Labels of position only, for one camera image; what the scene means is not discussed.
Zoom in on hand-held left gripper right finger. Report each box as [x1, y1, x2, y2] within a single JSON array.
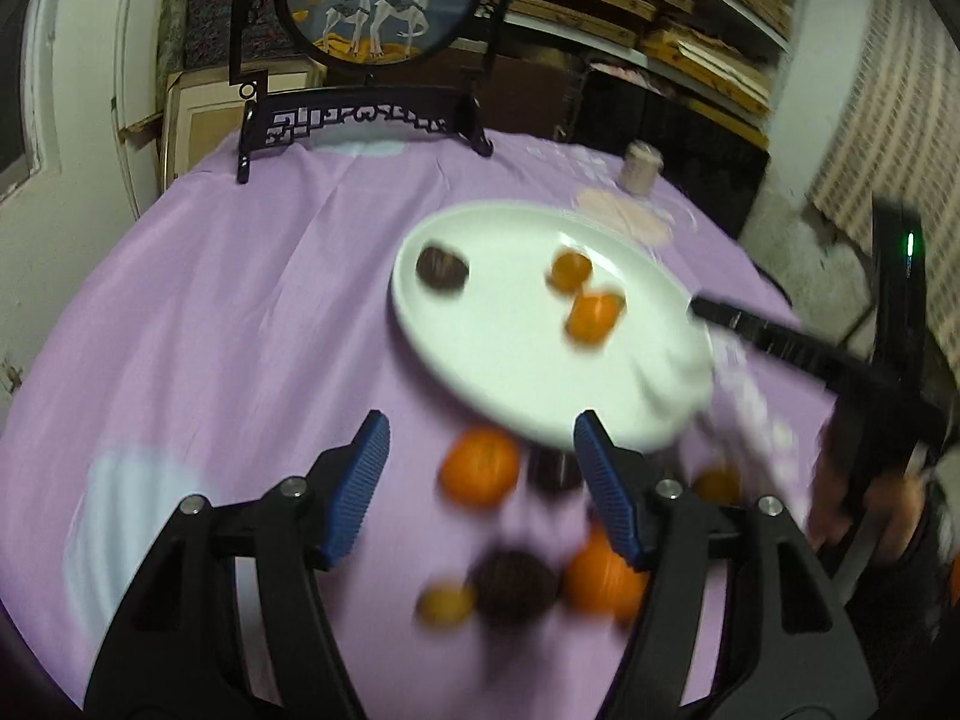
[[574, 411, 878, 720]]

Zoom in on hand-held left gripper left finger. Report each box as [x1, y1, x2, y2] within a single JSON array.
[[84, 411, 392, 720]]

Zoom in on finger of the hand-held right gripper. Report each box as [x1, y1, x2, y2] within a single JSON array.
[[690, 294, 875, 391]]

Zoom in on dark purple mangosteen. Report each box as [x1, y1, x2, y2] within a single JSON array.
[[466, 549, 560, 627], [416, 244, 472, 295], [525, 448, 584, 496]]

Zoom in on orange tangerine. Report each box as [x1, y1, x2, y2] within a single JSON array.
[[562, 521, 650, 616], [564, 291, 627, 346], [439, 427, 521, 511]]

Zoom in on yellow orange plum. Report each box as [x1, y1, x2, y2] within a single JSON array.
[[546, 249, 593, 293], [690, 465, 743, 507]]

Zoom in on white oval plate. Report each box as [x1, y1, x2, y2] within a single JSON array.
[[391, 200, 717, 455]]

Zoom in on small yellow fruit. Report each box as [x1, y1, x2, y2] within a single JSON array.
[[416, 581, 477, 627]]

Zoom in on person's right hand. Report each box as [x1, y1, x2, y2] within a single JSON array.
[[810, 420, 935, 571]]

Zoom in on purple tablecloth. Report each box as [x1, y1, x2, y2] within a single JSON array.
[[0, 127, 848, 720]]

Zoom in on pale pink cup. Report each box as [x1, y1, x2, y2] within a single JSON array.
[[619, 141, 665, 196]]

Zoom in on black cabinet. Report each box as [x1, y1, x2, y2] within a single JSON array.
[[570, 64, 772, 237]]

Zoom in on stack of flat wooden boxes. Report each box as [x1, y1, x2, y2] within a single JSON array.
[[502, 0, 796, 121]]

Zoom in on beige box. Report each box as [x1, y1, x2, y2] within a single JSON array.
[[163, 64, 325, 182]]

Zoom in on round deer screen black stand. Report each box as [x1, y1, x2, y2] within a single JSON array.
[[229, 0, 526, 185]]

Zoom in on stack of woven fabrics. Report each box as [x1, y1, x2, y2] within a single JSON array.
[[180, 0, 316, 70]]

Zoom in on white glazed door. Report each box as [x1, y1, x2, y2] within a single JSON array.
[[0, 0, 177, 222]]

